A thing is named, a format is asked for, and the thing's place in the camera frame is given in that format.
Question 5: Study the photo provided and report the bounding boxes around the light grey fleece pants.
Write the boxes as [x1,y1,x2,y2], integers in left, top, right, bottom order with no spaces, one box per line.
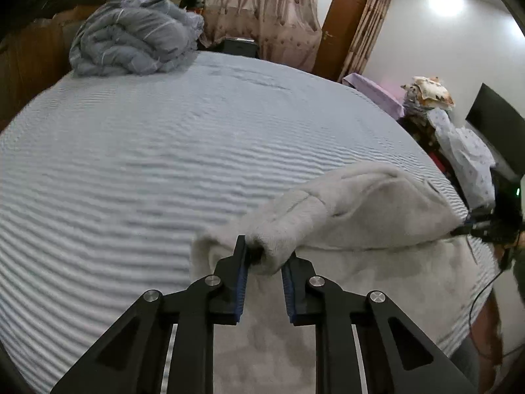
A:
[191,162,495,393]

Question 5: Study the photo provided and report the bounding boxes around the white dotted cloth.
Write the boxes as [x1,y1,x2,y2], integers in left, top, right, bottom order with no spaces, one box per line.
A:
[427,109,496,209]

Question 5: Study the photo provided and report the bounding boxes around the floral pillow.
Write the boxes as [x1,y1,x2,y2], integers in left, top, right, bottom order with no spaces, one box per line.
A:
[401,77,455,110]

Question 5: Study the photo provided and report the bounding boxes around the purple bedding stack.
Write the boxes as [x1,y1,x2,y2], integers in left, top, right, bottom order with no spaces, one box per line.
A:
[342,73,405,120]

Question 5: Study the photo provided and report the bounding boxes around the grey striped bed sheet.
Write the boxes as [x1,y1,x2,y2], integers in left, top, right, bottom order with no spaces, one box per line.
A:
[0,50,499,394]

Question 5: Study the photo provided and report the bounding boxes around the striped side curtain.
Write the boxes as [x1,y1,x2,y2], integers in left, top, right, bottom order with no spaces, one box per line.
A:
[338,0,391,83]

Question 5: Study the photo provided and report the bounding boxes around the brown wooden door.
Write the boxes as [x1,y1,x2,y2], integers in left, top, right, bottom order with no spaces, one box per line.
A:
[311,0,367,82]

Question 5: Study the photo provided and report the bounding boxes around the beige patterned curtain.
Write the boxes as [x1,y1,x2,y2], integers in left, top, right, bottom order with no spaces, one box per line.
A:
[201,0,322,72]

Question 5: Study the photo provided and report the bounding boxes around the black box beside bed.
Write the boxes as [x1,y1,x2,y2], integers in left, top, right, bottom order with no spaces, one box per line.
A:
[221,37,259,59]

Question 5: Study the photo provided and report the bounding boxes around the folded blue-grey comforter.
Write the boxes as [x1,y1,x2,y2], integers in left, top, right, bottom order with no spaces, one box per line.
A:
[69,0,205,77]

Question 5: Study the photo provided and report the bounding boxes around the black wall television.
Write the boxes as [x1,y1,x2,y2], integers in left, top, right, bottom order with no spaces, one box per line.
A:
[465,84,525,177]

